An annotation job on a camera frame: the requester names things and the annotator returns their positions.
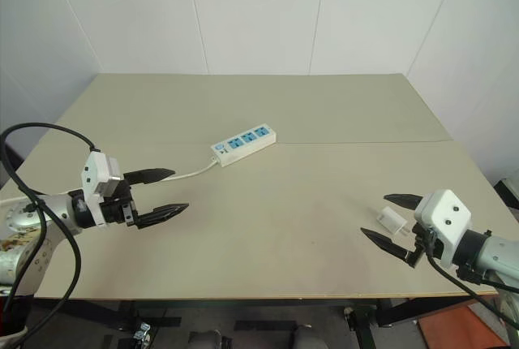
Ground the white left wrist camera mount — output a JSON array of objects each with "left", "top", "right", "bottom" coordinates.
[{"left": 78, "top": 150, "right": 122, "bottom": 229}]

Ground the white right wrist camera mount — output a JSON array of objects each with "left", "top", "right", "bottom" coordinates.
[{"left": 412, "top": 188, "right": 473, "bottom": 269}]

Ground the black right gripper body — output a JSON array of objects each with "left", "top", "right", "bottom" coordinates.
[{"left": 405, "top": 222, "right": 438, "bottom": 269}]

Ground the black object beside table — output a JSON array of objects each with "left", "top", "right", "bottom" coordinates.
[{"left": 491, "top": 177, "right": 519, "bottom": 210}]

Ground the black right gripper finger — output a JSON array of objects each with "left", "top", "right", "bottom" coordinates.
[
  {"left": 383, "top": 192, "right": 425, "bottom": 213},
  {"left": 360, "top": 226, "right": 411, "bottom": 263}
]

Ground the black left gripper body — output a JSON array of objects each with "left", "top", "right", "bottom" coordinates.
[{"left": 100, "top": 181, "right": 139, "bottom": 231}]

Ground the white power strip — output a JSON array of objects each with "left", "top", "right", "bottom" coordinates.
[{"left": 209, "top": 122, "right": 278, "bottom": 168}]

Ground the black metal table frame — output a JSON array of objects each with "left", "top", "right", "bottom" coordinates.
[{"left": 24, "top": 283, "right": 502, "bottom": 349}]

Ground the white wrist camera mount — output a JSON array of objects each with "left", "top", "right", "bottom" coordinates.
[
  {"left": 412, "top": 188, "right": 473, "bottom": 269},
  {"left": 78, "top": 150, "right": 122, "bottom": 229}
]

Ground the white plug adapter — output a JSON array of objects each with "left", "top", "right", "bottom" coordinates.
[{"left": 374, "top": 206, "right": 409, "bottom": 237}]

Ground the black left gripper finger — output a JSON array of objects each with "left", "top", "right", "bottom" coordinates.
[
  {"left": 135, "top": 202, "right": 191, "bottom": 231},
  {"left": 122, "top": 167, "right": 177, "bottom": 185}
]

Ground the orange flat board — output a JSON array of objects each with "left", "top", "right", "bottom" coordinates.
[{"left": 417, "top": 302, "right": 510, "bottom": 349}]

